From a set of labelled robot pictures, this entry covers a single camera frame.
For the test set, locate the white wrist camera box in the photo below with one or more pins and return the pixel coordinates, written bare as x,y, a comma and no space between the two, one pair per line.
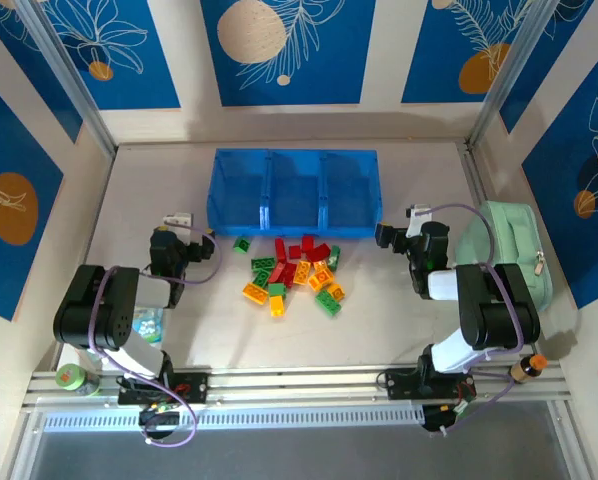
419,216
177,219

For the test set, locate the small orange lego brick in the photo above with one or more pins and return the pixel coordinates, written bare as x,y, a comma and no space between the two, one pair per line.
320,265

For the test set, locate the blue white snack packet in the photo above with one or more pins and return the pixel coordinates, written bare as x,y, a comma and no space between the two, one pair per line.
148,325

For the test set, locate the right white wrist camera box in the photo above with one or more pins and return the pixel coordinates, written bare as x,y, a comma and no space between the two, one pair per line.
419,216

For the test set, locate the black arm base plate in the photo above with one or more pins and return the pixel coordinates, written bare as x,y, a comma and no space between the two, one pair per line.
194,387
399,385

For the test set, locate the aluminium front rail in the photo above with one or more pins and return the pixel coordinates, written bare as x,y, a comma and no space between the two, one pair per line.
289,382

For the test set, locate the tall red lego brick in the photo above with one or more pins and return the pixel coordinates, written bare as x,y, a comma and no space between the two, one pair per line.
279,249

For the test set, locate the green printed lego brick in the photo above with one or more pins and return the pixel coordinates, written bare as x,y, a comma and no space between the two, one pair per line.
334,257

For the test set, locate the long orange lego brick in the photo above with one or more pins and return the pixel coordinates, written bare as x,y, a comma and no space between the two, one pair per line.
255,293

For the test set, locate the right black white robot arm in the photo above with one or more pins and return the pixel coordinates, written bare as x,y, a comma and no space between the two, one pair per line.
479,320

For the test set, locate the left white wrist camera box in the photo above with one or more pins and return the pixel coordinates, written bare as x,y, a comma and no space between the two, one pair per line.
177,219

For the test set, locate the aluminium side rail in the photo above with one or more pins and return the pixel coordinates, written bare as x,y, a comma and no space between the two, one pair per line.
476,175

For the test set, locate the aluminium frame post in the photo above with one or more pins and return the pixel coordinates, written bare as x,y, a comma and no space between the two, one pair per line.
68,75
509,75

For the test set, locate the mint green zipper case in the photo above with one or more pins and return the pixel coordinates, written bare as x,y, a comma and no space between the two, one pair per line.
509,250

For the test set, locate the long green lego brick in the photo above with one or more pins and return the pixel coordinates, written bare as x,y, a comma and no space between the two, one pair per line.
328,303
262,263

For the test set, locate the small red lego brick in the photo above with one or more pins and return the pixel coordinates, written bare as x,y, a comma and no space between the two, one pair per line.
294,251

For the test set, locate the red sloped lego brick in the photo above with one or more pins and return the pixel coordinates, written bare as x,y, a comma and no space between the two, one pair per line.
318,253

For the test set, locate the green tape roll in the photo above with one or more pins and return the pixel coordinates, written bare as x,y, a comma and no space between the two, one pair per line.
69,377

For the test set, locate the red lego cube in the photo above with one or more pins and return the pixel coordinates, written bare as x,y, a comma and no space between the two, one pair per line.
308,242

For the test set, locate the brown bottle with orange cap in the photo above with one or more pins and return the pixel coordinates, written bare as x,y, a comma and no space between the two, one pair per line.
526,369

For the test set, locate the blue three-compartment bin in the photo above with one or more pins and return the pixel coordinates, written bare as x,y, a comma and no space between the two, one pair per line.
294,190

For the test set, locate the yellow lego brick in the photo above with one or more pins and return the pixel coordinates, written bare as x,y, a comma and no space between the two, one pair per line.
277,305

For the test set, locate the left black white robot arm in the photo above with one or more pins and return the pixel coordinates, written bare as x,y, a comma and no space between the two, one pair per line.
74,315

